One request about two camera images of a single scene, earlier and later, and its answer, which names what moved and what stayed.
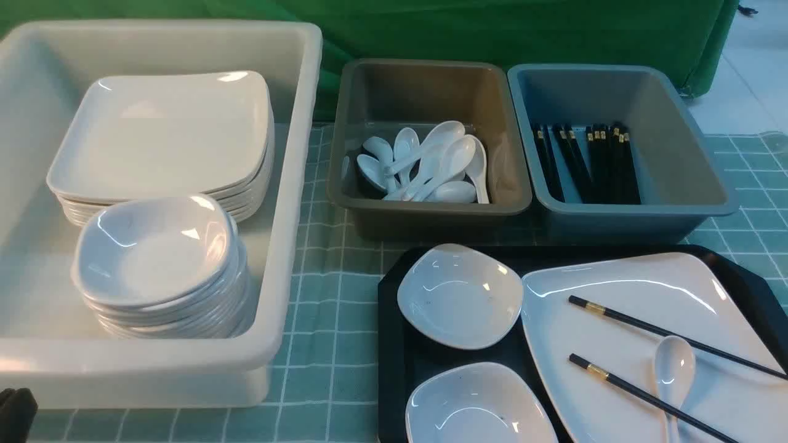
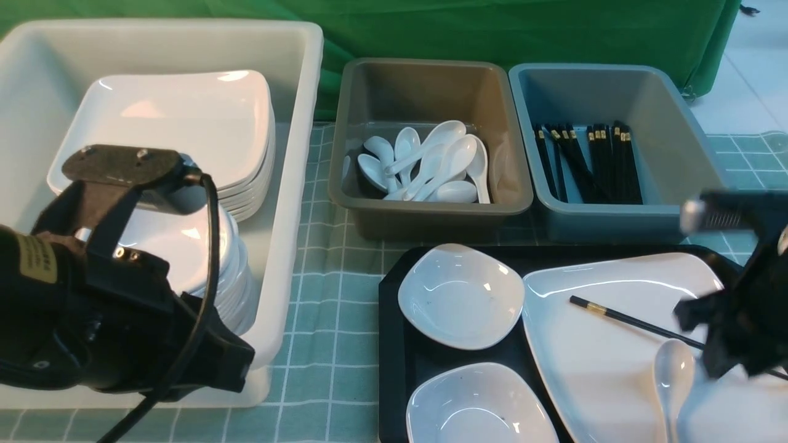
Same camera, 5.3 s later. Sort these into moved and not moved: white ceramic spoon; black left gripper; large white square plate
Moved: black left gripper
Not moved: white ceramic spoon; large white square plate
